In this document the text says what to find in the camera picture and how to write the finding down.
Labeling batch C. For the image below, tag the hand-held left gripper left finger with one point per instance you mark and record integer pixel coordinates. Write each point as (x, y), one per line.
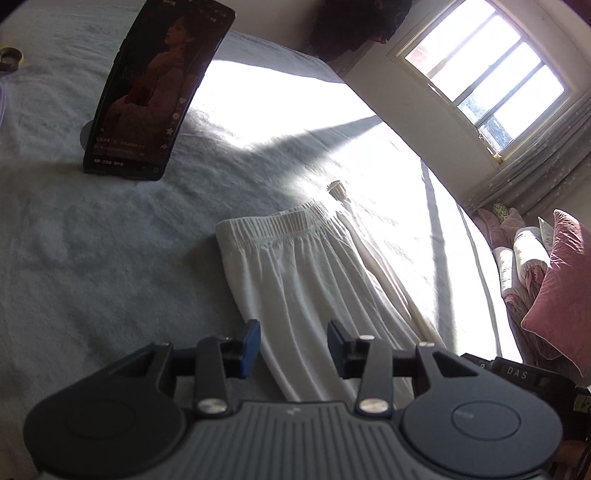
(250, 347)

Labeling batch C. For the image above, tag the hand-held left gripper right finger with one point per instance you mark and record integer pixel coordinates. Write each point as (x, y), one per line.
(335, 350)

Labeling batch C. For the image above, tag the white pants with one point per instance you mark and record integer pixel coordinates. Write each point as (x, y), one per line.
(295, 277)

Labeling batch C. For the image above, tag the dark hanging clothes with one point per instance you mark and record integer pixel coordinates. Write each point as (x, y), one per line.
(355, 23)

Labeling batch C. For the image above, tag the pink pillow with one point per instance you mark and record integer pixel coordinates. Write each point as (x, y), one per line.
(561, 286)

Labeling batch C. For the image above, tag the pink and white quilt pile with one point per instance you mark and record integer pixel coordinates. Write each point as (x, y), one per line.
(519, 258)

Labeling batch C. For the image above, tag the grey star print curtain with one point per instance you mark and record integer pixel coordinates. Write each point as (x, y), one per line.
(545, 170)

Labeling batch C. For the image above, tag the black smartphone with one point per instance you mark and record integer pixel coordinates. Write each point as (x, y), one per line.
(152, 92)

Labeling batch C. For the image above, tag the white framed window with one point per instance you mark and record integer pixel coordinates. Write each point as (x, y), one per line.
(485, 69)

